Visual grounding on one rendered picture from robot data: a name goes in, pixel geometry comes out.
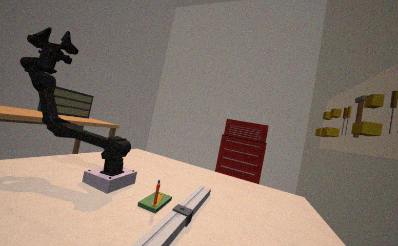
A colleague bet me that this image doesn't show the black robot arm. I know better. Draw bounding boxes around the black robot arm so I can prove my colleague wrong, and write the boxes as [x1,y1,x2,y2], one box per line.
[20,55,131,176]

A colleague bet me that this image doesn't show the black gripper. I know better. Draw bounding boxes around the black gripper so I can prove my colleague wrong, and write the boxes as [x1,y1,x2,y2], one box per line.
[27,27,78,61]

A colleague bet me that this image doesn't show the grey metal rail with slot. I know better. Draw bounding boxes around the grey metal rail with slot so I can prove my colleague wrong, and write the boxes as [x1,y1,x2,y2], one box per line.
[131,185,211,246]

